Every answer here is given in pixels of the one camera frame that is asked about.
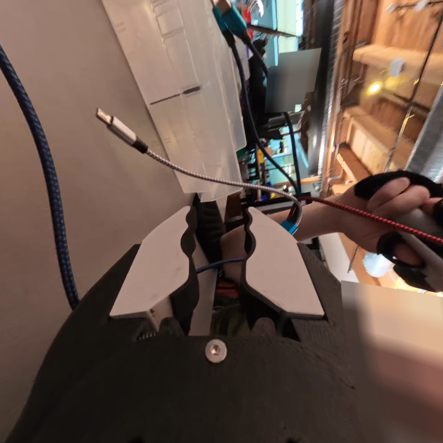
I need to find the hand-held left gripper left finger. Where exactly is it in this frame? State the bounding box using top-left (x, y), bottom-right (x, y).
top-left (109, 206), bottom-right (200, 320)

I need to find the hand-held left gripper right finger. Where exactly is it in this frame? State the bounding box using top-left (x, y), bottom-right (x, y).
top-left (242, 207), bottom-right (325, 320)

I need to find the blue braided usb cable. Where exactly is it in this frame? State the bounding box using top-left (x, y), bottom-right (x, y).
top-left (0, 44), bottom-right (81, 311)

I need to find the clear plastic bin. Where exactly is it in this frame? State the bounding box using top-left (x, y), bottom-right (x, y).
top-left (100, 0), bottom-right (248, 204)

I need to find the person's right hand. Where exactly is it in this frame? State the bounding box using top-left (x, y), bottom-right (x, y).
top-left (330, 177), bottom-right (443, 267)

